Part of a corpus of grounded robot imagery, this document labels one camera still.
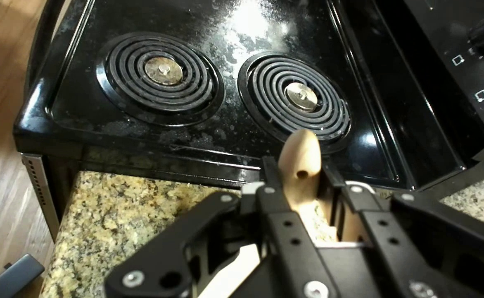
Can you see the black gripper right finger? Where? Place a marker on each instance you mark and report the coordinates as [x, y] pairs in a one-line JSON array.
[[416, 242]]

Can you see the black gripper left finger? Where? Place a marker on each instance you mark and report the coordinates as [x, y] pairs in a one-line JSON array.
[[284, 254]]

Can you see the wooden spatula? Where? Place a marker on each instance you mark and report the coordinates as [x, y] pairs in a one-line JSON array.
[[301, 154]]

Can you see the black coil burner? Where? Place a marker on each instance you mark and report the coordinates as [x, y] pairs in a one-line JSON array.
[[268, 88], [135, 77]]

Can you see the black electric stove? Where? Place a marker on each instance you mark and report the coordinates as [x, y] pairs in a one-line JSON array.
[[69, 105]]

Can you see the dark gray stand leg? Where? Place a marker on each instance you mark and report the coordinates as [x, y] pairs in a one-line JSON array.
[[10, 278]]

